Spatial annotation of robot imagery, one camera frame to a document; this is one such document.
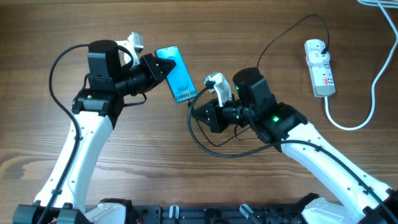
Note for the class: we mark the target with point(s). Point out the white power strip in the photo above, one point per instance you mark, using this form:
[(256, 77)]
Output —
[(321, 77)]

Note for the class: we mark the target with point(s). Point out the blue Galaxy smartphone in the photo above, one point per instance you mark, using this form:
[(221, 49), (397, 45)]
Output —
[(179, 80)]

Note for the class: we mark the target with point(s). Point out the white USB charger plug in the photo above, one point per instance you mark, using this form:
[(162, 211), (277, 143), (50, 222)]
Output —
[(315, 58)]

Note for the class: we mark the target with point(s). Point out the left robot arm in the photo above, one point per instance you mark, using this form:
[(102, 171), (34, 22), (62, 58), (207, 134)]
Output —
[(113, 74)]

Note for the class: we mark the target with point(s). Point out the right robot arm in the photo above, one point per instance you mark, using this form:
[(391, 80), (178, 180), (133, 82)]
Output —
[(363, 199)]

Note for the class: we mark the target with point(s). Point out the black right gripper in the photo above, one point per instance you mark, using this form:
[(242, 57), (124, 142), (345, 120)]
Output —
[(216, 115)]

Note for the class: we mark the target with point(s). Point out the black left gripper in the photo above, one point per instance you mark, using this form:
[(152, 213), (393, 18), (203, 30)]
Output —
[(152, 71)]

